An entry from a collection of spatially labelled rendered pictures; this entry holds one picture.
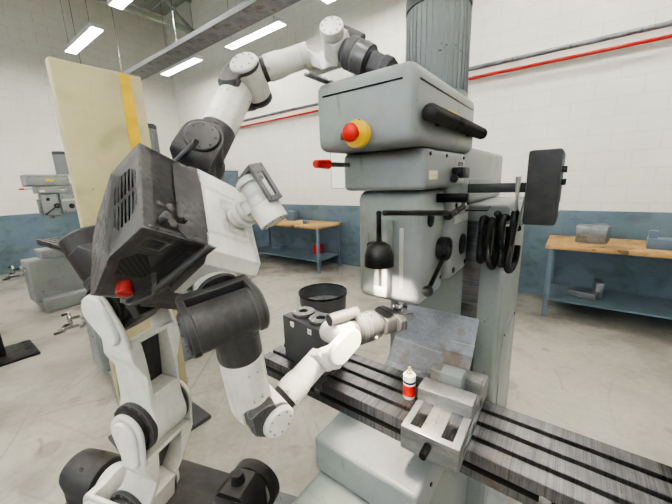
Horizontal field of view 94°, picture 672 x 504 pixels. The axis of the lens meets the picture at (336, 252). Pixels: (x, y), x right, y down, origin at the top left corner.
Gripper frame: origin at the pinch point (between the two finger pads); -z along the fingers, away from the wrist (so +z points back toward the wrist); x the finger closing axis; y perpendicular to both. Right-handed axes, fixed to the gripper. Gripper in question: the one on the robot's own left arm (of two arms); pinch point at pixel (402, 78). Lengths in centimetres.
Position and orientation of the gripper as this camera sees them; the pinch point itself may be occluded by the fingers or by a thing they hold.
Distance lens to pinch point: 98.5
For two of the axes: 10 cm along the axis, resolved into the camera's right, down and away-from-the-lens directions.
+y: 4.3, -8.1, -3.9
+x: -4.0, 2.1, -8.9
